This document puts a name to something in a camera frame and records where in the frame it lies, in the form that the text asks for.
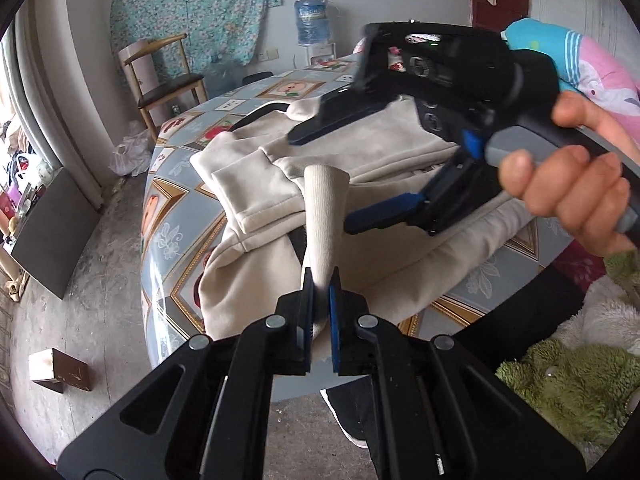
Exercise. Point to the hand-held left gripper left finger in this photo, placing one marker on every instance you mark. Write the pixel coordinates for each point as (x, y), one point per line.
(307, 320)

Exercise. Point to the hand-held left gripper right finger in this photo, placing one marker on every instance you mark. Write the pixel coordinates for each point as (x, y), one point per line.
(335, 325)

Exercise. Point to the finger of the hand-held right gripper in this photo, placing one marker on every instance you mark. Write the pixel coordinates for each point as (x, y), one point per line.
(330, 115)
(380, 212)

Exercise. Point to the cream zip jacket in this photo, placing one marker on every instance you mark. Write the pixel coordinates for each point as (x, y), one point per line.
(260, 180)

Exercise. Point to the person's right hand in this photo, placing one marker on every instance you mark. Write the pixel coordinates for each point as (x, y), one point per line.
(565, 190)

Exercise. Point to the white water dispenser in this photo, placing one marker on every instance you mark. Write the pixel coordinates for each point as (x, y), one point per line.
(322, 55)

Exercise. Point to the person's black shoe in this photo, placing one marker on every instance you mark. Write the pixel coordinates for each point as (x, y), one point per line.
(345, 420)

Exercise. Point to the blue striped pillow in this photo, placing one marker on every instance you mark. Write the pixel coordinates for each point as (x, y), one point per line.
(575, 55)

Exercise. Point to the empty clear water jug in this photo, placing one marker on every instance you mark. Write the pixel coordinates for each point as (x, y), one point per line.
(225, 77)

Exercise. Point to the wooden chair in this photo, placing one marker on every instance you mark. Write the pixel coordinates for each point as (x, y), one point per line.
(170, 87)

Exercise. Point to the patterned blue tablecloth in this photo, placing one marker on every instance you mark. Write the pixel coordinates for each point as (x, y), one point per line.
(170, 230)

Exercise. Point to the white plastic bag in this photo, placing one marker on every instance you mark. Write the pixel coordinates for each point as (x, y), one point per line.
(130, 152)

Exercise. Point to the green white shaggy cushion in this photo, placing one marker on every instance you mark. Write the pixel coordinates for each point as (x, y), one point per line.
(565, 390)

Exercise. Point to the brown wooden box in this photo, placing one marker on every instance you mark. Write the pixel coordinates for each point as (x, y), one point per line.
(65, 372)

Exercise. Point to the dark grey panel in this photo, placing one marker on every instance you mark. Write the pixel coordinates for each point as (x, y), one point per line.
(55, 235)

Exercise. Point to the grey curtain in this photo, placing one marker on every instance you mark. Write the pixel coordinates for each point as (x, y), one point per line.
(50, 85)

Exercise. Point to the windowsill clutter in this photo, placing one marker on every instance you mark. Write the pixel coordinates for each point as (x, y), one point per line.
(20, 180)

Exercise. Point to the white wall outlet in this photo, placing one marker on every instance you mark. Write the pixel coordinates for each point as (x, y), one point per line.
(270, 55)

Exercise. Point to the teal floral wall cloth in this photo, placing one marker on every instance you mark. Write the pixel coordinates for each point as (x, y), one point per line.
(200, 10)

